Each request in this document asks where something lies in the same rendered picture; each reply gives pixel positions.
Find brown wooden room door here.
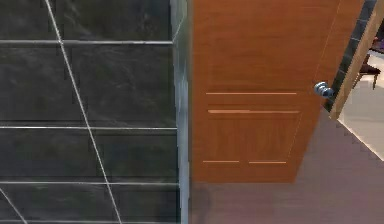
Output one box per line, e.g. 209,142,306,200
190,0,366,184

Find dark wooden chair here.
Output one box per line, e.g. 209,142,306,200
352,37,384,91

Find silver round door knob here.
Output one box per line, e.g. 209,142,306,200
313,81,335,99

